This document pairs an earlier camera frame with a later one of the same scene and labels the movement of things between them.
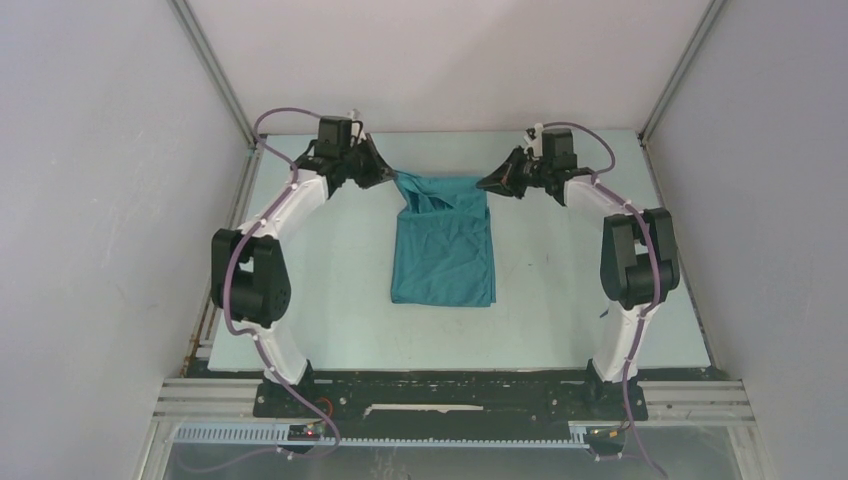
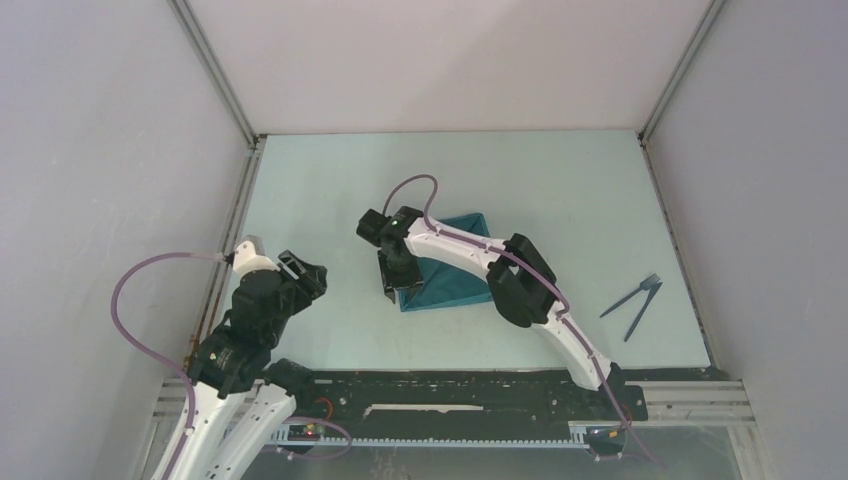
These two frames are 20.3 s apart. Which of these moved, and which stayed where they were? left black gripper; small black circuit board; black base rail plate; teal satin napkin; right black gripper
Moved: teal satin napkin; right black gripper; left black gripper
Stayed: black base rail plate; small black circuit board
